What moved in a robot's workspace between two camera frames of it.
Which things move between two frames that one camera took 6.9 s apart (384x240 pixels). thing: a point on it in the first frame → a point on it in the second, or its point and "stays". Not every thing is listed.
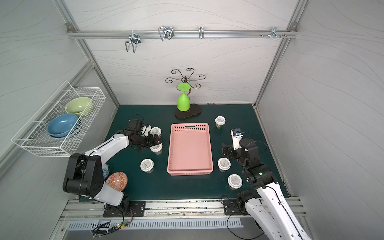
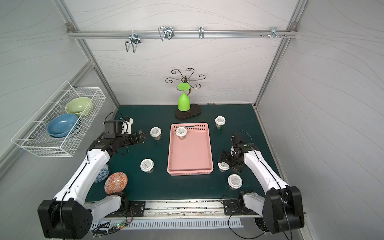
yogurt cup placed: x=157 y=149 → x=181 y=132
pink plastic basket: x=190 y=152 stays
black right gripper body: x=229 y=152 → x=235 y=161
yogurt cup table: x=235 y=181 stays
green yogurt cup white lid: x=219 y=121 stays
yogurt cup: x=224 y=164 stays
